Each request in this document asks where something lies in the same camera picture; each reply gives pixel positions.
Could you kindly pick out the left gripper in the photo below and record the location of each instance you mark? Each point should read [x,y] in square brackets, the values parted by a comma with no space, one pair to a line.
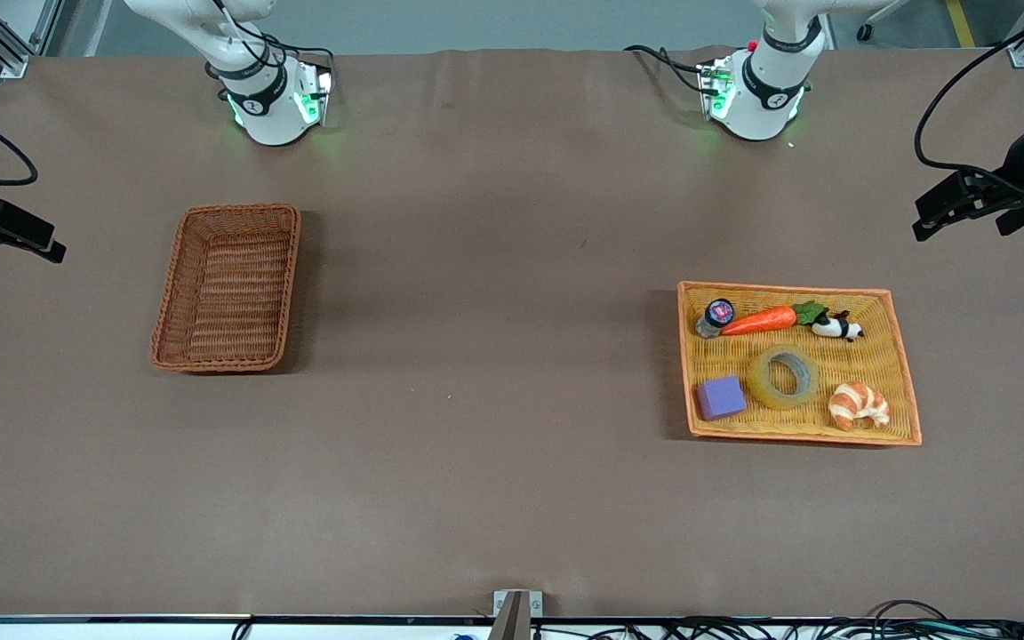
[1012,172]

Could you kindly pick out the clear yellowish tape roll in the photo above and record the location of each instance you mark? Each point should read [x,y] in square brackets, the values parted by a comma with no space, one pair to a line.
[759,384]

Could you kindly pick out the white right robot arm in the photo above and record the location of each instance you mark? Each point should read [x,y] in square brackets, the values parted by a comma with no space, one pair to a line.
[268,116]

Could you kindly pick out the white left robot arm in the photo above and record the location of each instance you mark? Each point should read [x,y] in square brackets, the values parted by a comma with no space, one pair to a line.
[765,98]

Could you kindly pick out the brown wicker basket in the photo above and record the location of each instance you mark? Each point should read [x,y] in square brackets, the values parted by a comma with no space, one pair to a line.
[228,289]

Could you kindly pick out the yellow wicker basket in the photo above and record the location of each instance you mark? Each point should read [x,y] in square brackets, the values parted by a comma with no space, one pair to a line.
[796,364]

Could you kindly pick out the toy panda figure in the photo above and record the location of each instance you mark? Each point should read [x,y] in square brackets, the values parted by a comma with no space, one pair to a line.
[836,328]

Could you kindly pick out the office chair caster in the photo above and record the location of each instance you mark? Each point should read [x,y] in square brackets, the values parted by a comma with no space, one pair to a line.
[864,33]

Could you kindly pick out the toy croissant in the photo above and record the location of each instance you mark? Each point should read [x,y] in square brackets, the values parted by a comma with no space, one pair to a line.
[857,404]

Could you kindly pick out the orange toy carrot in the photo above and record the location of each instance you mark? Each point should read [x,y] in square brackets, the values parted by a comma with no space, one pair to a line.
[756,321]

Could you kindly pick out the metal base connector plate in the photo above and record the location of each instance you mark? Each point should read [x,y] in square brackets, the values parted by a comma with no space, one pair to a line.
[715,89]
[316,93]

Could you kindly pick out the purple foam block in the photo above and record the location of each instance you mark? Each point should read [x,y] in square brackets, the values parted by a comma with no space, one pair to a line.
[721,397]

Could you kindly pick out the brown table cover sheet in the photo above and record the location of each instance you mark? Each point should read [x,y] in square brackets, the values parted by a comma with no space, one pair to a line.
[494,356]

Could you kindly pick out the aluminium camera mount post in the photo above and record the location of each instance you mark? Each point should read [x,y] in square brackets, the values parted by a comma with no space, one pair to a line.
[515,613]

